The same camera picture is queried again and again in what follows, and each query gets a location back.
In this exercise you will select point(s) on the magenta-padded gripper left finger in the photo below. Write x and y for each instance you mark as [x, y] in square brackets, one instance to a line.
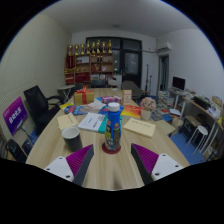
[60, 166]

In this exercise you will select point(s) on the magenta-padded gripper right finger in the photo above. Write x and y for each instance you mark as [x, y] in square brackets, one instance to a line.
[165, 165]

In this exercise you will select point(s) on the blue drink bottle white cap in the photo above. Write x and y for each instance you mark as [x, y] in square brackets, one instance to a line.
[113, 128]

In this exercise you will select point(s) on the dark grey cup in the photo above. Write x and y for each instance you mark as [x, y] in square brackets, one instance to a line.
[72, 140]

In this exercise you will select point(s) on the beige paper envelope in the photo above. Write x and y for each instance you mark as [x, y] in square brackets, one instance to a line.
[67, 121]
[140, 127]

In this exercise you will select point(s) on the flat round red coaster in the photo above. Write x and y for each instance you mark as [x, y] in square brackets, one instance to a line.
[104, 149]

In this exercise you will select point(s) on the black bag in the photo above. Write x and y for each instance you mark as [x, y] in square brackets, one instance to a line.
[15, 150]

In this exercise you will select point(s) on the white round stool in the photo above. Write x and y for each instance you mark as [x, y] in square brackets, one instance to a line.
[201, 129]

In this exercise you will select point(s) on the white printed booklet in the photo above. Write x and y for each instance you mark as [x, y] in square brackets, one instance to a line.
[91, 121]

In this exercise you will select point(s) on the teal book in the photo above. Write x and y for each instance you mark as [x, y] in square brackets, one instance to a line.
[102, 126]

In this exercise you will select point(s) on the blue colourful booklet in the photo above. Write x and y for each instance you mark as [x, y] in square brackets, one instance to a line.
[78, 109]

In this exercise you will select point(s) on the pink flowers in white pot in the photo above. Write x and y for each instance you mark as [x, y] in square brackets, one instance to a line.
[148, 105]

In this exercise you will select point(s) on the orange red booklet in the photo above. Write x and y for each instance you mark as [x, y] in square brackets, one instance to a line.
[131, 111]

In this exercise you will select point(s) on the wooden side desk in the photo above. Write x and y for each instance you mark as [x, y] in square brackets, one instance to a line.
[203, 111]

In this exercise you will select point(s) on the black office chair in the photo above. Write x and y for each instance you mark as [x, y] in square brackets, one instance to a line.
[36, 105]

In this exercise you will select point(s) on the purple sign board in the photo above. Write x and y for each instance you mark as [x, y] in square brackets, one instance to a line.
[15, 115]

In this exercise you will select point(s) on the yellow gift box red ribbon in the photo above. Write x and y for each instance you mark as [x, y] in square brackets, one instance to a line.
[84, 97]

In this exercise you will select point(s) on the small beige standing box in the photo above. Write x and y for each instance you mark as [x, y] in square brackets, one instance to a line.
[126, 97]

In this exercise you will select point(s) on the small white table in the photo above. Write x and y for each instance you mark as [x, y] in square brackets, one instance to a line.
[65, 87]

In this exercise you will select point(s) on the black computer monitor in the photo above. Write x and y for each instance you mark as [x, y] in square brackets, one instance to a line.
[178, 83]

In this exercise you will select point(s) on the pink packet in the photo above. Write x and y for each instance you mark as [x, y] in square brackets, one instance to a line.
[110, 99]

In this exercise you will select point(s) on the tan armchair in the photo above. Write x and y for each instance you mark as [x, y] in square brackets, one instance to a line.
[131, 88]

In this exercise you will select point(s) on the black tripod stand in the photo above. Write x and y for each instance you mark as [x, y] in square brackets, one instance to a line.
[147, 78]

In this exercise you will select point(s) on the wooden shelf unit with trophies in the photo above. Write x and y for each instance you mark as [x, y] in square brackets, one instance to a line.
[88, 66]

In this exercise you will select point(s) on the black framed glass door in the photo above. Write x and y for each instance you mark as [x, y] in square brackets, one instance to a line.
[130, 63]

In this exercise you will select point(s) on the white wall air conditioner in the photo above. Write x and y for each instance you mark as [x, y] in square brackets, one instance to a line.
[164, 47]

